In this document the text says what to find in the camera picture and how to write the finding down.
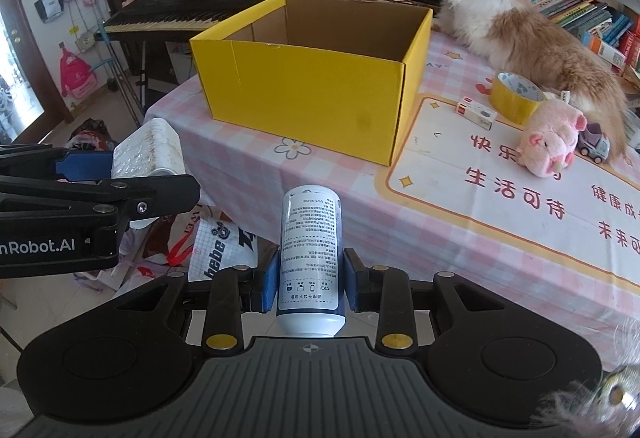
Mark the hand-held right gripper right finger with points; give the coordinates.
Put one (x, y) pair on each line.
(353, 283)

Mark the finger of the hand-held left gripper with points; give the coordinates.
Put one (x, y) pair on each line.
(85, 165)
(160, 193)

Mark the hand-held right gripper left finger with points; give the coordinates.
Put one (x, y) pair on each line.
(267, 280)

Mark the white spray can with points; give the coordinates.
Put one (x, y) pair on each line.
(310, 258)

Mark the yellow cardboard box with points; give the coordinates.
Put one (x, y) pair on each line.
(300, 88)

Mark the small white red-label box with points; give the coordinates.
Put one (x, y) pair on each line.
(477, 113)

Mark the yellow tape roll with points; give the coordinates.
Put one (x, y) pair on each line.
(505, 107)

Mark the pink plush pig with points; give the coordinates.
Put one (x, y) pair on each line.
(547, 138)

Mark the small purple toy car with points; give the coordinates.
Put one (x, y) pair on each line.
(595, 148)

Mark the pink checked cloth desktop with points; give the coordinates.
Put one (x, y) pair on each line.
(450, 228)

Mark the red and white plastic bag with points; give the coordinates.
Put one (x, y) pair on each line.
(160, 243)

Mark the white printed plastic bag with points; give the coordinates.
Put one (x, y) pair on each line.
(225, 248)

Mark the pink backpack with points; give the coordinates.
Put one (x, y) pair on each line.
(77, 73)

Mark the black keyboard stand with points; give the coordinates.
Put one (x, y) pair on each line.
(127, 83)

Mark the black and white tote bag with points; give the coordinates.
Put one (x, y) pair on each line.
(49, 4)

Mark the black electronic keyboard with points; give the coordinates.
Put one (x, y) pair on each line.
(170, 8)

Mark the grey furry charm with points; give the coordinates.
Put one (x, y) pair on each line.
(600, 398)

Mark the orange and white cat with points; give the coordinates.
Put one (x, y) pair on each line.
(525, 38)

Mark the orange and white carton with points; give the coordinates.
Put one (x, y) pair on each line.
(605, 52)

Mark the row of books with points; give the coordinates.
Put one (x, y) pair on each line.
(590, 13)

